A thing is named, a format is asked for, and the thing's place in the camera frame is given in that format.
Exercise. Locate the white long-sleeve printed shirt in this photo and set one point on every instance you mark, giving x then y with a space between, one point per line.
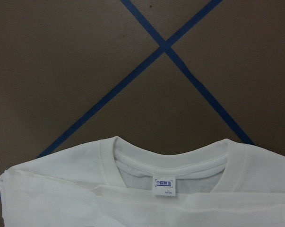
112 183

